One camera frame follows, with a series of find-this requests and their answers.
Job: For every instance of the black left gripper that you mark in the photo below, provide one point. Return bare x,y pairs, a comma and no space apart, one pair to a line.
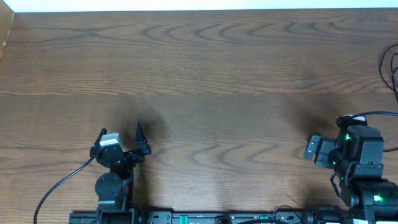
137,158

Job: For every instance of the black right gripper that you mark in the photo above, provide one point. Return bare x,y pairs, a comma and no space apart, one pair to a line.
325,146

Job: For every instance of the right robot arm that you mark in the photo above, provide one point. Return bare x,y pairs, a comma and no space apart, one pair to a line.
356,158

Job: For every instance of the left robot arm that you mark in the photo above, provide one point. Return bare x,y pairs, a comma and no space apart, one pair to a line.
114,188

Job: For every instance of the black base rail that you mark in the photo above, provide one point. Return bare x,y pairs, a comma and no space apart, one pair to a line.
200,218

